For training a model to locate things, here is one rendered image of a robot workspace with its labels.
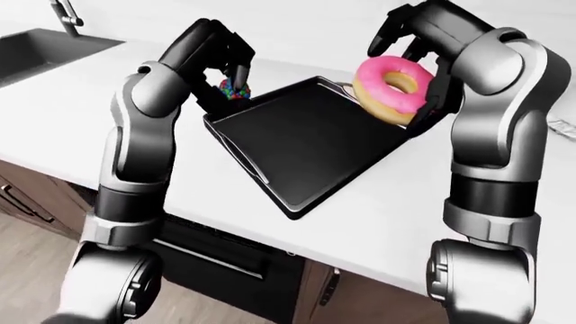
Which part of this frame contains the pink frosted donut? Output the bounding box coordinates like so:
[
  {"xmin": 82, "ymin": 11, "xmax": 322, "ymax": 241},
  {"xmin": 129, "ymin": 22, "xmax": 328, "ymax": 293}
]
[{"xmin": 352, "ymin": 56, "xmax": 436, "ymax": 126}]

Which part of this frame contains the black rectangular tray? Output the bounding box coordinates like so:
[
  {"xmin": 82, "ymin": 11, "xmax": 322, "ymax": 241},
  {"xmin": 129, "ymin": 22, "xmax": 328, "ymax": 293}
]
[{"xmin": 202, "ymin": 76, "xmax": 453, "ymax": 222}]

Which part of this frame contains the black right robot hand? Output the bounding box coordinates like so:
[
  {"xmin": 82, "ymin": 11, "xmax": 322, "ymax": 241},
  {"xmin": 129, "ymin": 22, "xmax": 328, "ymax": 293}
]
[{"xmin": 367, "ymin": 0, "xmax": 492, "ymax": 129}]

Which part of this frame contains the dark kitchen sink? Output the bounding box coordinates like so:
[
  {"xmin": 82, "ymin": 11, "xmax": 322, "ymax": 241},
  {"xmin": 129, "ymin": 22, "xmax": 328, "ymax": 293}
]
[{"xmin": 0, "ymin": 27, "xmax": 126, "ymax": 89}]

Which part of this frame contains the colourful sprinkled dessert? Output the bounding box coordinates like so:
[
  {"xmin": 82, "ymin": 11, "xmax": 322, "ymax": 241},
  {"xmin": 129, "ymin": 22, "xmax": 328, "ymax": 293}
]
[{"xmin": 219, "ymin": 77, "xmax": 251, "ymax": 101}]

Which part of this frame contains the metal faucet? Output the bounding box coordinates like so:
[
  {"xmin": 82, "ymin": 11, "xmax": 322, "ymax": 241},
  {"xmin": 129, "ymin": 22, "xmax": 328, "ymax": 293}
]
[{"xmin": 48, "ymin": 0, "xmax": 85, "ymax": 37}]

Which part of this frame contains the brown cabinet with handle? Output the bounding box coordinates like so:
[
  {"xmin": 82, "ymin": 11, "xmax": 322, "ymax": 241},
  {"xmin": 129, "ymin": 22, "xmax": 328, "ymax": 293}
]
[
  {"xmin": 291, "ymin": 257, "xmax": 440, "ymax": 324},
  {"xmin": 0, "ymin": 159, "xmax": 98, "ymax": 243}
]

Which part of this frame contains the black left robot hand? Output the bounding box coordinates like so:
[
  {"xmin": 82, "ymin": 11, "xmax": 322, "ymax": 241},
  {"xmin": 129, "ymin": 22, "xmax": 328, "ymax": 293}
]
[{"xmin": 157, "ymin": 18, "xmax": 256, "ymax": 113}]

